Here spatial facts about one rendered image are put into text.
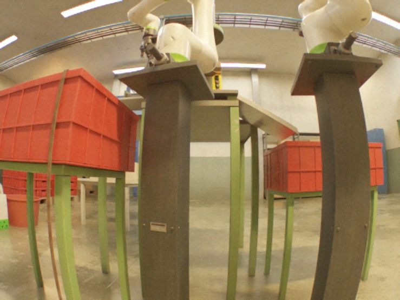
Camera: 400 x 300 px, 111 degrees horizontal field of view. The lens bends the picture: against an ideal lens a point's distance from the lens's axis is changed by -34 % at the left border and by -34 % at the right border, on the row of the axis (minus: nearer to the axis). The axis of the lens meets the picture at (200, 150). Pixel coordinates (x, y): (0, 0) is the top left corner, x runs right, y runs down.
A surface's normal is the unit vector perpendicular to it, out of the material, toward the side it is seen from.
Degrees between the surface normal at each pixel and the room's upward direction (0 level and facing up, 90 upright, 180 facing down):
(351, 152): 90
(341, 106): 90
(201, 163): 90
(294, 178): 90
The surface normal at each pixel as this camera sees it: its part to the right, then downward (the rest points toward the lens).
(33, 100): -0.07, -0.15
